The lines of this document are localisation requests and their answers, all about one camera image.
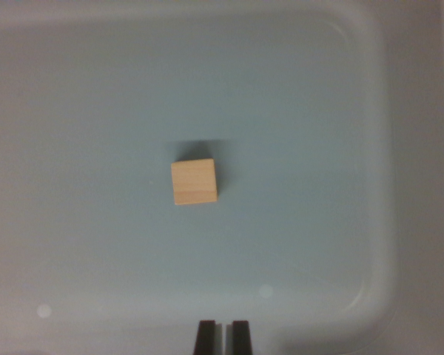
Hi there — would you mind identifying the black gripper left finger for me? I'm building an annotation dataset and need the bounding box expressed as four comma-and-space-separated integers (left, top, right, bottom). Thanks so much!
192, 319, 225, 355

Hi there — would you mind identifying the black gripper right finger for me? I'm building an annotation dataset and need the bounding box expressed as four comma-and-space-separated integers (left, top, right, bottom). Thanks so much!
225, 319, 254, 355

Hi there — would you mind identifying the light wooden cube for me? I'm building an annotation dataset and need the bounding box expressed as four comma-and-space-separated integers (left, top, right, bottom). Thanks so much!
170, 158, 219, 206

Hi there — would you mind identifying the pale blue plastic tray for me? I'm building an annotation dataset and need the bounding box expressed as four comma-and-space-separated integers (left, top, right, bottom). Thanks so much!
0, 0, 444, 355

